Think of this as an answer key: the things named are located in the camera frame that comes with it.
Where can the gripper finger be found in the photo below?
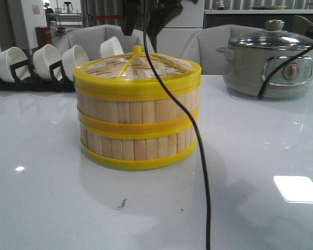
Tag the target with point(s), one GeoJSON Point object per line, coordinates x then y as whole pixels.
{"type": "Point", "coordinates": [132, 16]}
{"type": "Point", "coordinates": [162, 14]}

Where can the bamboo steamer lid yellow rim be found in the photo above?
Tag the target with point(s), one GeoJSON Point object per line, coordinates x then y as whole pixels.
{"type": "Point", "coordinates": [134, 77]}

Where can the bamboo steamer tier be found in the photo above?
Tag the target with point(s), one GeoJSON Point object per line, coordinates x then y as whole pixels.
{"type": "Point", "coordinates": [138, 154]}
{"type": "Point", "coordinates": [160, 116]}

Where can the white bowl far right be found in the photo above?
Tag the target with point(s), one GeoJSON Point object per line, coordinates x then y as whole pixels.
{"type": "Point", "coordinates": [110, 47]}

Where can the white bowl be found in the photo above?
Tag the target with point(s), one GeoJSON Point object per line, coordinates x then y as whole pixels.
{"type": "Point", "coordinates": [73, 58]}
{"type": "Point", "coordinates": [110, 47]}
{"type": "Point", "coordinates": [43, 58]}
{"type": "Point", "coordinates": [7, 58]}

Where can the grey armchair left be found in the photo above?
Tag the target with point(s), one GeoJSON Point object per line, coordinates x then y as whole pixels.
{"type": "Point", "coordinates": [91, 38]}

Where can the grey armchair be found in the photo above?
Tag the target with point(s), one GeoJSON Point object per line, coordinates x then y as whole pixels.
{"type": "Point", "coordinates": [91, 38]}
{"type": "Point", "coordinates": [201, 46]}

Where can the grey armchair right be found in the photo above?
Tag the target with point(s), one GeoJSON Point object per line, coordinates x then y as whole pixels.
{"type": "Point", "coordinates": [201, 46]}

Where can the grey electric cooking pot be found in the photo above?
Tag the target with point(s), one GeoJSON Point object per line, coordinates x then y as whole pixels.
{"type": "Point", "coordinates": [247, 68]}

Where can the glass pot lid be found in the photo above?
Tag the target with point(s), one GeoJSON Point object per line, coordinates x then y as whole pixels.
{"type": "Point", "coordinates": [272, 37]}

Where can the white bowl far left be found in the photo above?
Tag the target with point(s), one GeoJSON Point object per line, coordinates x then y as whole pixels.
{"type": "Point", "coordinates": [7, 58]}

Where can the black dish rack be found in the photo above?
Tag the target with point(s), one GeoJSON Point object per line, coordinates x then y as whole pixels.
{"type": "Point", "coordinates": [26, 78]}

